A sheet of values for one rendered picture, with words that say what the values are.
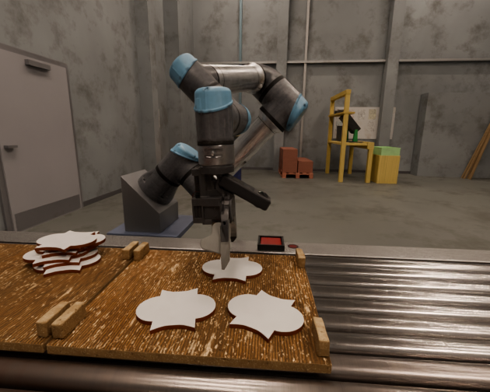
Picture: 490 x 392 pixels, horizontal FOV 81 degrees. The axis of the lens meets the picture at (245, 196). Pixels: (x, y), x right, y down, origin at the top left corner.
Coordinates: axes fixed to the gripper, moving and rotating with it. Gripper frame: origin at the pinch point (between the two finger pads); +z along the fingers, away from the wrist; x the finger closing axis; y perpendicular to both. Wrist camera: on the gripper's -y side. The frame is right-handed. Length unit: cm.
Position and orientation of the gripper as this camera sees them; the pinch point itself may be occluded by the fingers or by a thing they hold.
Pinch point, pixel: (232, 254)
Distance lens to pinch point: 65.6
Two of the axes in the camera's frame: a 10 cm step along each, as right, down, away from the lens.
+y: -10.0, 0.2, 0.9
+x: -0.8, 2.2, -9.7
